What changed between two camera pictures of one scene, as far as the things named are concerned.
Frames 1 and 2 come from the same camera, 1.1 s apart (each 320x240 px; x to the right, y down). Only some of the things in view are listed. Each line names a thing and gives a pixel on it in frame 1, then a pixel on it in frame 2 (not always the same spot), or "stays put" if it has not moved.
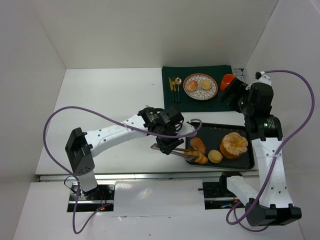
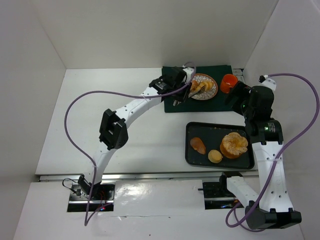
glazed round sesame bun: x=192 y=85 stays put
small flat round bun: x=215 y=156 stays put
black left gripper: x=167 y=145 -> x=185 y=92
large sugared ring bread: x=233 y=144 stays put
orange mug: x=227 y=79 stays put
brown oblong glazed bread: x=197 y=143 stays put
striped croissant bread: x=201 y=158 -> x=207 y=85
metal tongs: x=191 y=158 -> x=202 y=89
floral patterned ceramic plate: x=200 y=86 stays put
